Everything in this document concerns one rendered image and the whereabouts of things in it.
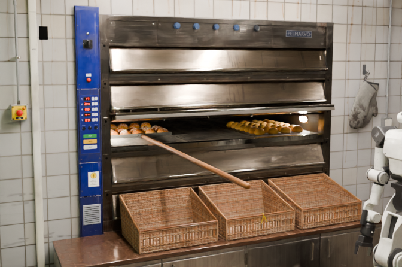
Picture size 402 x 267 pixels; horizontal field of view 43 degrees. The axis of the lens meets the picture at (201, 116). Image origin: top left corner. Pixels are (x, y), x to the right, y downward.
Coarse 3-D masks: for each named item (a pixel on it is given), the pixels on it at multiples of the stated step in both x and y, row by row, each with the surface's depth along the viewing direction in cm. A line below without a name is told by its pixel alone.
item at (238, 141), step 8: (264, 136) 409; (272, 136) 409; (280, 136) 409; (288, 136) 412; (296, 136) 415; (304, 136) 418; (312, 136) 421; (320, 136) 424; (152, 144) 371; (168, 144) 372; (176, 144) 375; (184, 144) 377; (192, 144) 379; (200, 144) 382; (208, 144) 385; (216, 144) 387; (224, 144) 390; (232, 144) 393; (112, 152) 356; (120, 152) 359; (128, 152) 361
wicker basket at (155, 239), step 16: (144, 192) 364; (160, 192) 369; (176, 192) 374; (192, 192) 375; (128, 208) 340; (144, 208) 363; (160, 208) 367; (176, 208) 372; (192, 208) 377; (128, 224) 340; (144, 224) 361; (160, 224) 365; (176, 224) 370; (192, 224) 331; (208, 224) 336; (128, 240) 340; (144, 240) 341; (160, 240) 323; (176, 240) 328; (192, 240) 332; (208, 240) 337
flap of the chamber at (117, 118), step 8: (208, 112) 366; (216, 112) 369; (224, 112) 371; (232, 112) 374; (240, 112) 376; (248, 112) 379; (256, 112) 381; (264, 112) 384; (272, 112) 387; (280, 112) 390; (288, 112) 397; (296, 112) 404; (304, 112) 411; (312, 112) 419; (320, 112) 426; (112, 120) 349; (120, 120) 351; (128, 120) 357; (136, 120) 363
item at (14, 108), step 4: (12, 104) 326; (16, 104) 326; (20, 104) 326; (24, 104) 326; (12, 108) 321; (16, 108) 322; (20, 108) 323; (12, 112) 321; (24, 112) 324; (12, 116) 321; (16, 116) 322; (20, 116) 323; (24, 116) 324; (12, 120) 322
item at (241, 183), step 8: (144, 136) 392; (160, 144) 358; (176, 152) 329; (192, 160) 305; (208, 168) 283; (216, 168) 278; (224, 176) 265; (232, 176) 260; (240, 184) 249; (248, 184) 244
